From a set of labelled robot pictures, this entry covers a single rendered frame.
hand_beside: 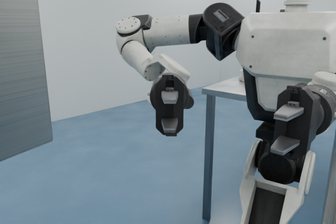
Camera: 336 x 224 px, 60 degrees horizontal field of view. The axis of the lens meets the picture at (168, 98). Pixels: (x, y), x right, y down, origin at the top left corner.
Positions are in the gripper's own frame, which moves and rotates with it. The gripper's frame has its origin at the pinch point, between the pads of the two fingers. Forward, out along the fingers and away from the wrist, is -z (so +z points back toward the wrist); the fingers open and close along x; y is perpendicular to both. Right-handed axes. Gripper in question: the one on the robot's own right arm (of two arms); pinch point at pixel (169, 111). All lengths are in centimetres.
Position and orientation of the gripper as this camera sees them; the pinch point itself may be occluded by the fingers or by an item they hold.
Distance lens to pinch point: 54.2
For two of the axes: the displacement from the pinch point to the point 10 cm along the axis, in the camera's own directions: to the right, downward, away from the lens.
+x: -0.1, 9.7, 2.5
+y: -10.0, -0.1, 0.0
